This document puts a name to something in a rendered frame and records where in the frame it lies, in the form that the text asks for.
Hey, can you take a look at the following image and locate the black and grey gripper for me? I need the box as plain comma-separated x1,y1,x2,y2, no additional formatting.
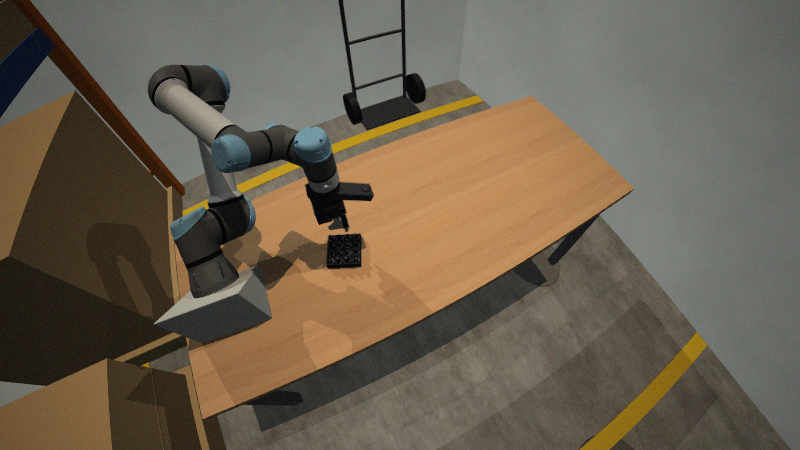
305,181,349,232

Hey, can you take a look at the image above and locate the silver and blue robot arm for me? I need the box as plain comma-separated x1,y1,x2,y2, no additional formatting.
148,65,339,298

